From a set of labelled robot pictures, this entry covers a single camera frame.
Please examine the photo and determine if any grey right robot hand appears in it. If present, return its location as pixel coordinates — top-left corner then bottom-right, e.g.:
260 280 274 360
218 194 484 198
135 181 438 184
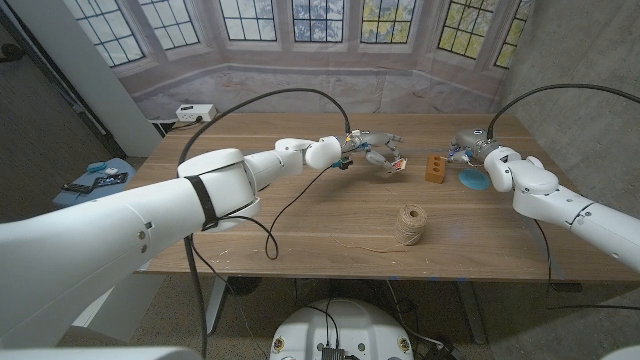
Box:
447 127 502 165

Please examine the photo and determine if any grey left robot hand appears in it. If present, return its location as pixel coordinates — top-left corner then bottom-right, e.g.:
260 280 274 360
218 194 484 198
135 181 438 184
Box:
339 129 407 174

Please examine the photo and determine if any wooden block with two holes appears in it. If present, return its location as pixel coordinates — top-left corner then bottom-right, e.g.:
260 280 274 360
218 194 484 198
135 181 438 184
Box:
425 154 447 185

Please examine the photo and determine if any blue round disc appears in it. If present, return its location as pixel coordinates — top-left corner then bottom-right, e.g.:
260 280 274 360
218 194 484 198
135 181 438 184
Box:
458 167 492 192

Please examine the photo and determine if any printed window backdrop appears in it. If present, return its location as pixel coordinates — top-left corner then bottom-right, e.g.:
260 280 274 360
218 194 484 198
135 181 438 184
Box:
62 0 536 122

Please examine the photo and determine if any brown twine spool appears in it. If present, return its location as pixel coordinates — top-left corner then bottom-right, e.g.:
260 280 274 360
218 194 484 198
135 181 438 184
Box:
394 203 429 247

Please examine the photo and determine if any loose twine strand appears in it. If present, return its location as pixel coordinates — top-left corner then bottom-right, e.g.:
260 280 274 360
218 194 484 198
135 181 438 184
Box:
330 235 409 254

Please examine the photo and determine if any grey table leg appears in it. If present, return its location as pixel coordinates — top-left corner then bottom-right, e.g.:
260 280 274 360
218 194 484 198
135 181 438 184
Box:
204 276 231 337
453 280 489 346

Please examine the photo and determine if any white power strip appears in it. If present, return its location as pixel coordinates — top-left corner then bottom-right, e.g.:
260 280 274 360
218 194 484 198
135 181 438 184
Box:
175 103 218 124

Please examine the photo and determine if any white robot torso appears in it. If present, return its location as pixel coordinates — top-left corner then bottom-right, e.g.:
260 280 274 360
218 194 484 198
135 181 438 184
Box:
269 298 415 360

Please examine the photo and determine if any black round fan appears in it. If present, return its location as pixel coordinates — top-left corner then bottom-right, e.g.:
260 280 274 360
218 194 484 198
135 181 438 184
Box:
227 276 263 298

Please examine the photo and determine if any long black remote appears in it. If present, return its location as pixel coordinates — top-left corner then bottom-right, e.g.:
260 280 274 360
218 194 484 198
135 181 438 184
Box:
92 172 129 189

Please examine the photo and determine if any blue stool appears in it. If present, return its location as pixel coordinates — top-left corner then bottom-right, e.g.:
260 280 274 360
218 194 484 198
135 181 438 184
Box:
52 157 137 211

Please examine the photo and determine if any short black remote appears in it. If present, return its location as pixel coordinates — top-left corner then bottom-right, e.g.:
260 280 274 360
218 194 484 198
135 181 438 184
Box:
60 182 95 196

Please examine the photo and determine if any white robot chest rim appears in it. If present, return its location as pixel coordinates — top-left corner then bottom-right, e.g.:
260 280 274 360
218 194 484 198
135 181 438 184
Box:
0 346 202 360

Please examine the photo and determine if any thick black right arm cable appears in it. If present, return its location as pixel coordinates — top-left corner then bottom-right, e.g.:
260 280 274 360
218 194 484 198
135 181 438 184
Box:
487 83 640 142

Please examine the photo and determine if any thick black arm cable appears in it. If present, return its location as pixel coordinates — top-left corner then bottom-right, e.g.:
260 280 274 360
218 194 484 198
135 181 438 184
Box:
487 83 640 142
177 87 352 360

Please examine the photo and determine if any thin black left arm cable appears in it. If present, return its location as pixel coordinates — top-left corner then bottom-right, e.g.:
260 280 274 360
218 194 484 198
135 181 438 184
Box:
189 164 334 360

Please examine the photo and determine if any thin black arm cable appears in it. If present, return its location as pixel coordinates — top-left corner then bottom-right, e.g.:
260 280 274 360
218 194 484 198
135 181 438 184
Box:
532 219 640 312
189 164 334 360

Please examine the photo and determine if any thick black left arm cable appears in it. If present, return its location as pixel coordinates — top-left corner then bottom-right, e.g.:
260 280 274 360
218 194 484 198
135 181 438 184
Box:
177 87 352 360

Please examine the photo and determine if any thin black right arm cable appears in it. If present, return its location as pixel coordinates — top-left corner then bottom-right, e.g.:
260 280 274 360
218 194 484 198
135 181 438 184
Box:
532 219 640 312

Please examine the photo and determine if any white floor cable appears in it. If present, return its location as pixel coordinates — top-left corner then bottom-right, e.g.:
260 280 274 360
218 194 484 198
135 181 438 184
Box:
384 279 446 349

